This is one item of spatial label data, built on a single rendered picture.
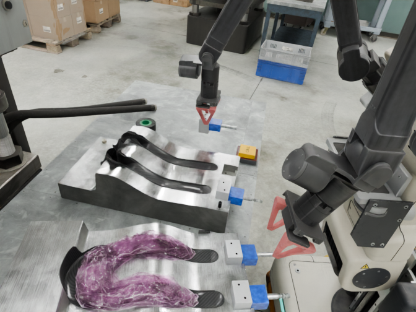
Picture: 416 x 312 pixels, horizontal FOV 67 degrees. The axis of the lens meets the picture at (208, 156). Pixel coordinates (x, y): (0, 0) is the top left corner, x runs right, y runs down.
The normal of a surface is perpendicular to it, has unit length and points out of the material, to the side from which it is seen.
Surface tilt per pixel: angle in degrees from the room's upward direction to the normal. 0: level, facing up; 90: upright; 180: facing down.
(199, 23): 90
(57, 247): 0
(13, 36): 90
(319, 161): 90
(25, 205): 0
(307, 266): 0
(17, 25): 90
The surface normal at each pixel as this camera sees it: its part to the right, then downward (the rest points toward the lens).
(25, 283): 0.08, -0.80
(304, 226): 0.51, -0.69
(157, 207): -0.21, 0.57
